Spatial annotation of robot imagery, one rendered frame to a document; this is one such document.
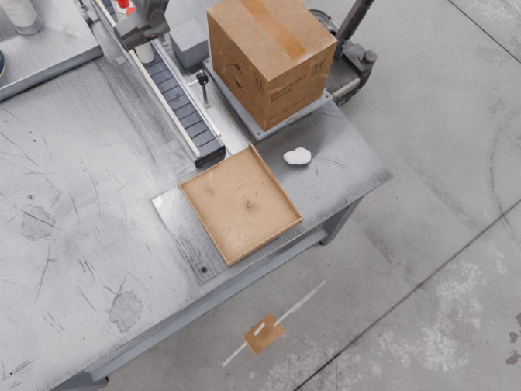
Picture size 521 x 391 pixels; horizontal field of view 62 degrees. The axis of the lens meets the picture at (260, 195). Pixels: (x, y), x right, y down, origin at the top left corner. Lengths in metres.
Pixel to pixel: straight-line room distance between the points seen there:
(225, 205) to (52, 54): 0.78
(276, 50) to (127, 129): 0.56
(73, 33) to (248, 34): 0.68
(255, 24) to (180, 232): 0.63
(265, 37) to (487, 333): 1.71
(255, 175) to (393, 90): 1.48
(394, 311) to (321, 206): 0.98
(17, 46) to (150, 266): 0.89
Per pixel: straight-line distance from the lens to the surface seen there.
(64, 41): 1.68
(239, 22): 1.29
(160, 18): 1.13
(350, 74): 2.35
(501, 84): 2.96
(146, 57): 1.51
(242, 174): 1.35
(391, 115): 2.57
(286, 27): 1.29
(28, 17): 1.70
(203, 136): 1.36
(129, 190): 1.38
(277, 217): 1.30
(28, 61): 1.67
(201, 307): 1.87
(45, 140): 1.54
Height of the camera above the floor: 2.06
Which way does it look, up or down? 69 degrees down
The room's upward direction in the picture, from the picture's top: 5 degrees clockwise
